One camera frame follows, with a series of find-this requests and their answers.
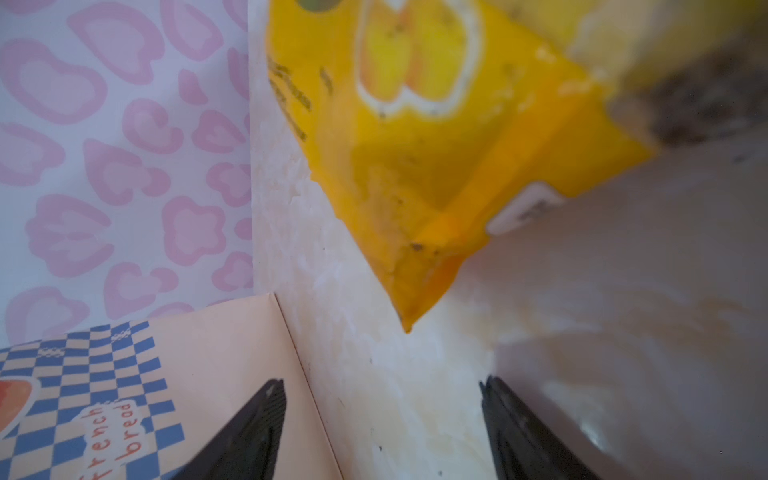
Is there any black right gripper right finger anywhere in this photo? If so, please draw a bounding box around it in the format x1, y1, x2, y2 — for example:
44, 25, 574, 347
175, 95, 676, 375
480, 375, 598, 480

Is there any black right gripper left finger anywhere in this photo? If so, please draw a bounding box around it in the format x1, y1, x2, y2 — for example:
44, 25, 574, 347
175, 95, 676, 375
174, 379, 287, 480

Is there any blue checkered paper bag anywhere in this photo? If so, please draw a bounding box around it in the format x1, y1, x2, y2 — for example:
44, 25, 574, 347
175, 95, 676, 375
1, 290, 341, 479

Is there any yellow candy snack bag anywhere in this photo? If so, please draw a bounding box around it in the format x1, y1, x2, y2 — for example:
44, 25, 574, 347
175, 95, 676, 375
265, 1, 767, 330

